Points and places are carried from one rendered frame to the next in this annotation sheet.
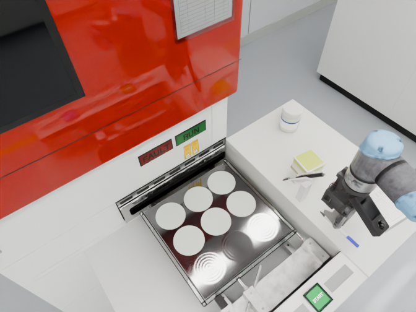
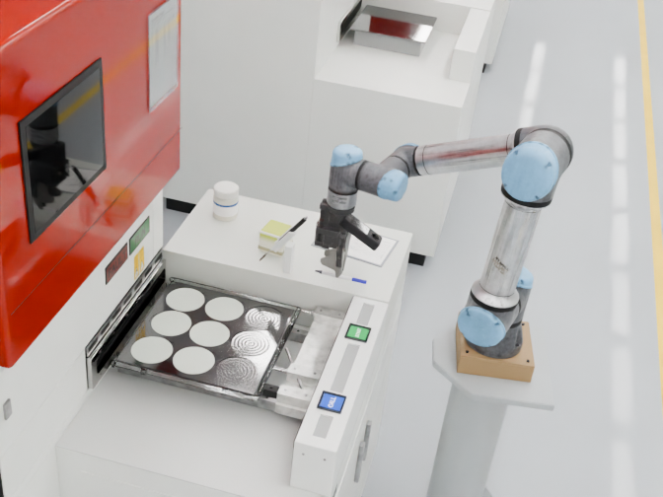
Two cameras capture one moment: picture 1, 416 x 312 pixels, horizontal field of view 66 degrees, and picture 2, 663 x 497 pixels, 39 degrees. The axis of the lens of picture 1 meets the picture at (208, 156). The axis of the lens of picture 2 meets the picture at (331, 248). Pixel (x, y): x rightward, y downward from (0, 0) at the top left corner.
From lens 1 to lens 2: 155 cm
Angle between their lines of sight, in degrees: 36
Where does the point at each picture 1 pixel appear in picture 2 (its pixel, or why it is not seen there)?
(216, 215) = (205, 328)
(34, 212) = (38, 345)
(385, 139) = (347, 149)
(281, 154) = (239, 242)
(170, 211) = (148, 346)
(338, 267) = (360, 307)
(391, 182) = (367, 177)
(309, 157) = (274, 226)
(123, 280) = (136, 444)
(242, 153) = (193, 255)
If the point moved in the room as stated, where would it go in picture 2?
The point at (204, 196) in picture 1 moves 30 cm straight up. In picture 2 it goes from (177, 318) to (178, 219)
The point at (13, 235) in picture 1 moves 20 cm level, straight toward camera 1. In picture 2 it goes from (21, 385) to (123, 386)
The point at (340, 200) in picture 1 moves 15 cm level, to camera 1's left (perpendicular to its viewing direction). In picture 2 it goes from (333, 231) to (286, 248)
